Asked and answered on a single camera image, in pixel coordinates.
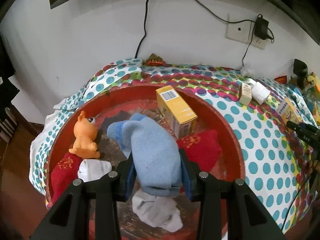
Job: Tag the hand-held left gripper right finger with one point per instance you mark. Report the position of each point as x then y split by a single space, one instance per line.
187 185

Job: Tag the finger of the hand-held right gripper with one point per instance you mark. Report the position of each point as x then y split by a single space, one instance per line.
305 132

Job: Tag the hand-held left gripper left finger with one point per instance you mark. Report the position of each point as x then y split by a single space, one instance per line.
130 182

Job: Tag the yellow smiling face box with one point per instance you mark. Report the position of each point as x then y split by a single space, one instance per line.
287 110

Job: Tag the light blue sock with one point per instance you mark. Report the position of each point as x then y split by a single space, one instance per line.
152 155

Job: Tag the red sock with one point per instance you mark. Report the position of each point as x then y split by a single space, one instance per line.
63 175
202 150

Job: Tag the white sock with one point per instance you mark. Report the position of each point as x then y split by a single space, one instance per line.
160 212
92 170

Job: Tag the orange toy pig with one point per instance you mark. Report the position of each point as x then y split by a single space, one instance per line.
85 135

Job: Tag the yellow barcode box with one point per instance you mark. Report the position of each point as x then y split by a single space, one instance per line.
175 110

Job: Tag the round red tray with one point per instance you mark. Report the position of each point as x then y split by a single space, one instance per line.
140 105

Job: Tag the polka dot tablecloth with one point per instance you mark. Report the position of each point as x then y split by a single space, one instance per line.
262 155

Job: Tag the red packet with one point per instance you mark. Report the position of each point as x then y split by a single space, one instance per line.
281 79

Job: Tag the white roll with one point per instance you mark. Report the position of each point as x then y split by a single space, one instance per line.
261 92

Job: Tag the black stand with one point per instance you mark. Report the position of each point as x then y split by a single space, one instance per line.
300 70

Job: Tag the small beige box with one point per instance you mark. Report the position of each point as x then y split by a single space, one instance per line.
246 93

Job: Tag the crumpled white tissue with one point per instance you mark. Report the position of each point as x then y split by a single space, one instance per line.
247 70

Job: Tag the black plug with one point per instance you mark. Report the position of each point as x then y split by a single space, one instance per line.
270 36

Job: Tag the black power adapter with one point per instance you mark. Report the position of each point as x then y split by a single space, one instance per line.
261 27

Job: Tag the red gold ornament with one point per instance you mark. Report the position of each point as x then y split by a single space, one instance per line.
155 61

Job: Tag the dark wooden chair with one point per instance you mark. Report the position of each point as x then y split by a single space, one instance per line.
7 125

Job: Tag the dark hanging clothing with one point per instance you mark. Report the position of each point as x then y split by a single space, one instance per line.
7 85

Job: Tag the white wall socket plate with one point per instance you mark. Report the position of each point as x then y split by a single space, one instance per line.
237 31

